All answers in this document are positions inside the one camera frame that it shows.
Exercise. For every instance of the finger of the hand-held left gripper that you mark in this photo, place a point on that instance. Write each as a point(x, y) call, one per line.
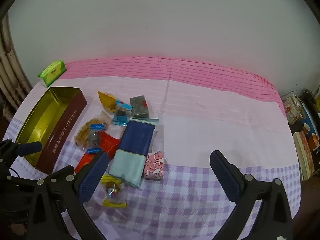
point(27, 148)

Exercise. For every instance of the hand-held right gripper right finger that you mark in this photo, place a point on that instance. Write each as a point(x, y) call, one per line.
point(224, 177)

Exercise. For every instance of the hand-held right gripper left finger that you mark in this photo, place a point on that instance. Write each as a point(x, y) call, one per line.
point(92, 181)

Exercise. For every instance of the red snack packet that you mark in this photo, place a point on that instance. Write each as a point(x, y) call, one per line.
point(83, 162)
point(109, 143)

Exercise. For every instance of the clear candy with yellow ends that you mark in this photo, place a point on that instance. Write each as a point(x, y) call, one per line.
point(112, 192)

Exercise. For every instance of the maroon and gold tin box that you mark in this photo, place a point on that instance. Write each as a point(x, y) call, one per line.
point(62, 140)

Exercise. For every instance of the blue-edged clear snack packet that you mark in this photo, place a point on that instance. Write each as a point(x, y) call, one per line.
point(94, 137)

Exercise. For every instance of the clear packet of golden snack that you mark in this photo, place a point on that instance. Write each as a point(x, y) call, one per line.
point(83, 133)

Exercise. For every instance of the navy and light blue packet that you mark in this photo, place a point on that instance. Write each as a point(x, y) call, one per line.
point(136, 140)

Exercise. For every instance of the pink patterned candy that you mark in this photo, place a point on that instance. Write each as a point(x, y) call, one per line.
point(153, 166)

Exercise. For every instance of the blue packet with red mark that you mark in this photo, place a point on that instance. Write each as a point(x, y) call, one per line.
point(121, 120)

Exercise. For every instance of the yellow snack packet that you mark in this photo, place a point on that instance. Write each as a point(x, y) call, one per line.
point(107, 101)

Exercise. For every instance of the grey snack packet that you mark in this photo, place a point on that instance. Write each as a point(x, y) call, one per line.
point(138, 106)

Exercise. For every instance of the pink and purple checked sheet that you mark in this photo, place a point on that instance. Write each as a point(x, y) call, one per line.
point(200, 105)

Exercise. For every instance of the green tissue pack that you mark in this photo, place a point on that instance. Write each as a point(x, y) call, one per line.
point(52, 71)

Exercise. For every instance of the orange floral box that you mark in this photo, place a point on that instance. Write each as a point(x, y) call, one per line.
point(303, 155)

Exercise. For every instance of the beige patterned curtain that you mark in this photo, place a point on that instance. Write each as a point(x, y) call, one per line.
point(10, 67)

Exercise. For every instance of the box with cup print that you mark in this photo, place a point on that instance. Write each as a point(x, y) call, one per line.
point(310, 127)

